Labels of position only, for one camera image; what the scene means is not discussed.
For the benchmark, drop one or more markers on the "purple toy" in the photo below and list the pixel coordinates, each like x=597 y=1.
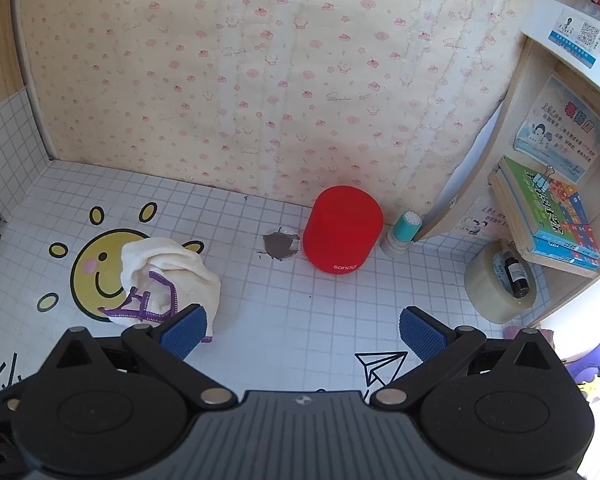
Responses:
x=590 y=367

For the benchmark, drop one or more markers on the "paper notice card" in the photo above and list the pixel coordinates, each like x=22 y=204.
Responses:
x=560 y=125

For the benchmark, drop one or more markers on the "binder clip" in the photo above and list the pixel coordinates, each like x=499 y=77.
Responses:
x=545 y=176

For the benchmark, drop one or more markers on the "stack of books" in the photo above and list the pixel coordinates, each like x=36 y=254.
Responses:
x=560 y=257

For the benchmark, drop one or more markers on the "wooden shelf unit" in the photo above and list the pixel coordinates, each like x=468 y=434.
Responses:
x=520 y=100

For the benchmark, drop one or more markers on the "pink cloth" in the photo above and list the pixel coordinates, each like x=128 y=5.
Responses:
x=517 y=334

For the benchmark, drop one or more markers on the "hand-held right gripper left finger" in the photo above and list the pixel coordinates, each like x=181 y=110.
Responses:
x=182 y=332

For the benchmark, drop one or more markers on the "red fabric speaker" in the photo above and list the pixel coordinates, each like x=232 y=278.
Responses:
x=340 y=230

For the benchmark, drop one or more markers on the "green cover book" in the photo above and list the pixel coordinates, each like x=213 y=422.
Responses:
x=530 y=185

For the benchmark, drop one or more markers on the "teal grey stamp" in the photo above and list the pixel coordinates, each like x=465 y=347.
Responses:
x=405 y=227

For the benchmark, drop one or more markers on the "cartoon certificate paper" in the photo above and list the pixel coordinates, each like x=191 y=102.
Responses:
x=485 y=220

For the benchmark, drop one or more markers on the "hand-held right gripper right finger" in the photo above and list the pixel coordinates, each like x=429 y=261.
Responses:
x=422 y=335

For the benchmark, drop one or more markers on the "clear packing tape roll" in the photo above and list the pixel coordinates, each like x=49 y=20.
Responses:
x=480 y=290

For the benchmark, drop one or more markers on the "blue white label sticker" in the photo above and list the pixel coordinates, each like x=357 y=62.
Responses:
x=575 y=35

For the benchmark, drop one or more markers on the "white towel purple edging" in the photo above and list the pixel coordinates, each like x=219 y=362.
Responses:
x=180 y=275

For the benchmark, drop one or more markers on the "small dark bottle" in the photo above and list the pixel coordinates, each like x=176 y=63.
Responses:
x=515 y=275

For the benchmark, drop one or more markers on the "yellow sun sticker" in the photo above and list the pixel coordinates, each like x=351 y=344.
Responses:
x=97 y=270

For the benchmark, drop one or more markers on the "white pipe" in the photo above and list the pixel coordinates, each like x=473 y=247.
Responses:
x=472 y=170

